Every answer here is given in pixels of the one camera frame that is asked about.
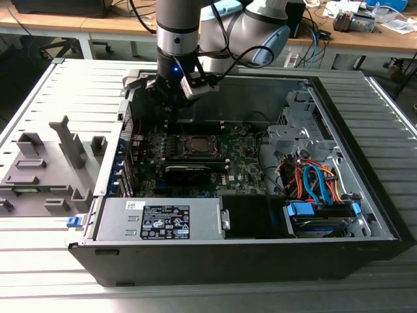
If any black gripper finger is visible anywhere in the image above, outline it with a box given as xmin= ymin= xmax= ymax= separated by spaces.
xmin=175 ymin=97 xmax=200 ymax=124
xmin=145 ymin=77 xmax=178 ymax=123

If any metal socket cover frame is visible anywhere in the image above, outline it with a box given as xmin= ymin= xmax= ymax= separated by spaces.
xmin=182 ymin=134 xmax=222 ymax=157

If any silver green CPU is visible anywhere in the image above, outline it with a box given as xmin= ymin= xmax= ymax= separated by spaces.
xmin=190 ymin=138 xmax=212 ymax=153

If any black RAM slot row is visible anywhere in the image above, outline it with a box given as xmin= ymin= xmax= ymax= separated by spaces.
xmin=165 ymin=119 xmax=225 ymax=136
xmin=164 ymin=155 xmax=230 ymax=172

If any black graphics card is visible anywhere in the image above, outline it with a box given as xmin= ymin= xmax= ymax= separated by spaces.
xmin=164 ymin=164 xmax=212 ymax=186

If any green motherboard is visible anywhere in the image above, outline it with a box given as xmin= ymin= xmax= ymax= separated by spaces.
xmin=130 ymin=120 xmax=272 ymax=200

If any silver metal drive cage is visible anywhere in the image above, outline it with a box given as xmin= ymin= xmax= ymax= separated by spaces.
xmin=266 ymin=88 xmax=347 ymax=171

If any black office chair base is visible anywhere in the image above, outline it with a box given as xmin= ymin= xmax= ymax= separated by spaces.
xmin=38 ymin=37 xmax=113 ymax=61

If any black monitor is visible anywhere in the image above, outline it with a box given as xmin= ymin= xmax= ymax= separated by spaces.
xmin=11 ymin=0 xmax=113 ymax=19

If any grey parts rack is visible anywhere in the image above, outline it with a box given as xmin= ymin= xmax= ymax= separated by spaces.
xmin=0 ymin=115 xmax=109 ymax=218

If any black plastic shroud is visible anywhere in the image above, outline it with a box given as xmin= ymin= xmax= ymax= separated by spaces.
xmin=218 ymin=194 xmax=272 ymax=241

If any grey power supply unit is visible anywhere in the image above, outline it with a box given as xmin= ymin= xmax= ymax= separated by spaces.
xmin=93 ymin=196 xmax=226 ymax=243

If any black box device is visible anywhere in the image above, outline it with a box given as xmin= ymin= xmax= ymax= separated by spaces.
xmin=286 ymin=0 xmax=307 ymax=38

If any green RAM stick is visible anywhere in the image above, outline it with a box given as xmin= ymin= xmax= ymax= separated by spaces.
xmin=12 ymin=185 xmax=70 ymax=194

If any black open PC case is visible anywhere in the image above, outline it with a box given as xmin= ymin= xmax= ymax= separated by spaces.
xmin=66 ymin=65 xmax=408 ymax=288

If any copper heat sink cooler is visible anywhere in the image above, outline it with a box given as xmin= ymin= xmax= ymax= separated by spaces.
xmin=332 ymin=9 xmax=356 ymax=33

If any hard disk blue carrier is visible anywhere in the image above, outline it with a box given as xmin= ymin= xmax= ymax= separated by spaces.
xmin=282 ymin=200 xmax=363 ymax=239

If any small grey metal box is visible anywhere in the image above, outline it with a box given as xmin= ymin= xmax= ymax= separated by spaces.
xmin=353 ymin=12 xmax=376 ymax=33

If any wooden desk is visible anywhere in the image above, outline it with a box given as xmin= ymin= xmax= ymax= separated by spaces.
xmin=0 ymin=0 xmax=417 ymax=56

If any blue box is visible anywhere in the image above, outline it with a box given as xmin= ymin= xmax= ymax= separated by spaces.
xmin=366 ymin=0 xmax=409 ymax=9

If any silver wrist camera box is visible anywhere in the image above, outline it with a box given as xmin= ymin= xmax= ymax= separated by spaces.
xmin=180 ymin=70 xmax=220 ymax=100

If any black camera cable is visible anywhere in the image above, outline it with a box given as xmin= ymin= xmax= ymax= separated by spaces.
xmin=208 ymin=45 xmax=275 ymax=84

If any blue flat data wire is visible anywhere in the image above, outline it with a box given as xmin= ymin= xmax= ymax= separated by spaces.
xmin=302 ymin=164 xmax=330 ymax=207

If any orange wire bundle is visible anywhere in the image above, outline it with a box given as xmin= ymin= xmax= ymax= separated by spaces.
xmin=280 ymin=158 xmax=345 ymax=205

